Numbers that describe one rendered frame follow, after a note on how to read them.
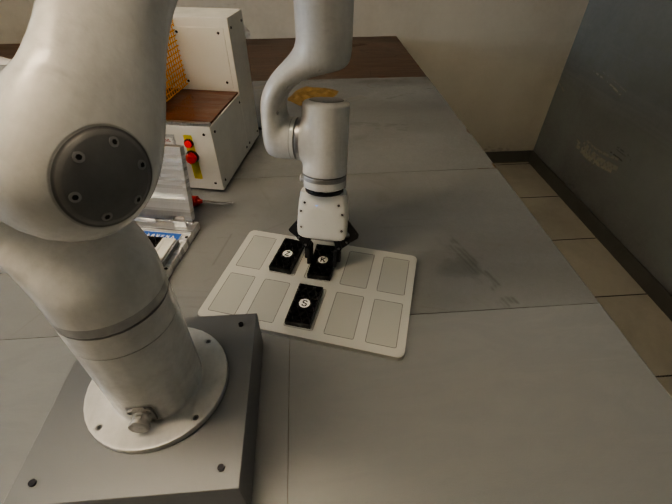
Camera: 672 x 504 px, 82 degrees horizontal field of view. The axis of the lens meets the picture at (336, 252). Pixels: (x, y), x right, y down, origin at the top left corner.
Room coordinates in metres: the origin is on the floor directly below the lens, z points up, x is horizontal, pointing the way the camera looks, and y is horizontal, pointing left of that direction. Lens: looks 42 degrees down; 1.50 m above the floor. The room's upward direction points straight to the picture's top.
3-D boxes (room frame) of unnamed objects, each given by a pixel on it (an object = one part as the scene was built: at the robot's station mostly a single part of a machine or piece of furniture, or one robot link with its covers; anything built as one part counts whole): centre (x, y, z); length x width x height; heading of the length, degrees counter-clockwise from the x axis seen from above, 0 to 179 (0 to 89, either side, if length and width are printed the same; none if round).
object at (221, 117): (1.12, 0.46, 1.09); 0.75 x 0.40 x 0.38; 82
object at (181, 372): (0.28, 0.25, 1.08); 0.19 x 0.19 x 0.18
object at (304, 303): (0.48, 0.06, 0.92); 0.10 x 0.05 x 0.01; 167
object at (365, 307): (0.55, 0.04, 0.90); 0.40 x 0.27 x 0.01; 76
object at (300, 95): (1.63, 0.10, 0.91); 0.22 x 0.18 x 0.02; 151
